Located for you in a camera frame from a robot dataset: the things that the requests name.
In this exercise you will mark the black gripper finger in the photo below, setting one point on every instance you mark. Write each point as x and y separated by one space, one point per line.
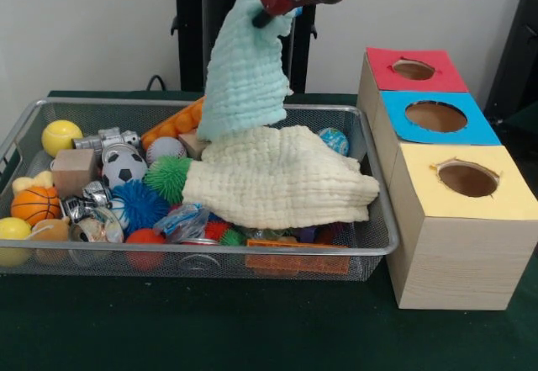
260 20

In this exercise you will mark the light blue waffle cloth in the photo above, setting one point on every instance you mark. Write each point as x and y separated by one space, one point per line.
239 85

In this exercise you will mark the wooden box with three holes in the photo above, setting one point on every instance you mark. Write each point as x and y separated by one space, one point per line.
462 261

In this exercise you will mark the blue globe ball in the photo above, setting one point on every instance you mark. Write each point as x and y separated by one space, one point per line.
333 140

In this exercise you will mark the orange studded building block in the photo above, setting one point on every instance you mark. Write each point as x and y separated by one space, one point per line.
168 129

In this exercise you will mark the cream waffle cloth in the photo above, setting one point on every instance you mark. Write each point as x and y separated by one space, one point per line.
273 177

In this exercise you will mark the green spiky ball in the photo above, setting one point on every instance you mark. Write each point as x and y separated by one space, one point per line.
168 177

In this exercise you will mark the black and white football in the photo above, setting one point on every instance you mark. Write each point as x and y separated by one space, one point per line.
124 171

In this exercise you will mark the blue spiky ball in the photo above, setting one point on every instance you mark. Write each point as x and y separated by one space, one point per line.
140 205

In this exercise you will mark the yellow ball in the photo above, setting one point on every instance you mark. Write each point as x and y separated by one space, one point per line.
59 137
14 229

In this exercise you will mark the wooden cube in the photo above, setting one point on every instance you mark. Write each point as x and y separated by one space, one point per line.
73 173

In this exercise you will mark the black upright panel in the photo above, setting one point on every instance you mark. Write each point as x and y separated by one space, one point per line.
521 43

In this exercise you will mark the dark green tablecloth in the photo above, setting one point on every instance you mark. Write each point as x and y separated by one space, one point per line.
210 329
525 120

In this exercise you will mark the orange toy basketball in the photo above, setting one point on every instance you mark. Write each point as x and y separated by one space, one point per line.
35 205

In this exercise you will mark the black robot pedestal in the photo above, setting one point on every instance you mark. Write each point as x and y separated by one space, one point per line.
193 30

